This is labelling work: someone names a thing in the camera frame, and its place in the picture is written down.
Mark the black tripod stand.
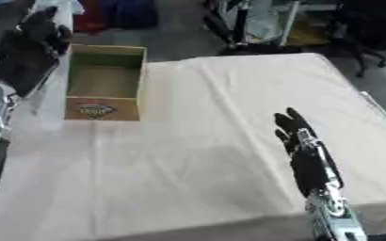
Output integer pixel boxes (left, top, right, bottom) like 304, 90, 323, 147
202, 0, 304, 56

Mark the blue bag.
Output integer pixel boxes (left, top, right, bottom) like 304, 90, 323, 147
99, 0, 160, 30

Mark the red bag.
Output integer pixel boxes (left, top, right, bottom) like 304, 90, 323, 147
71, 0, 107, 33

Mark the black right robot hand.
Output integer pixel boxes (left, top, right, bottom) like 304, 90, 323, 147
272, 106, 346, 198

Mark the black office chair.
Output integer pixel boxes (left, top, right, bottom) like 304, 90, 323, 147
330, 0, 386, 78

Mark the tan cardboard box green inside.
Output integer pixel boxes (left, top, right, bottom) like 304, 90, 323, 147
62, 43, 149, 122

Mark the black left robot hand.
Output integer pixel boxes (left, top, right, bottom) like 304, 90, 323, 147
0, 7, 74, 98

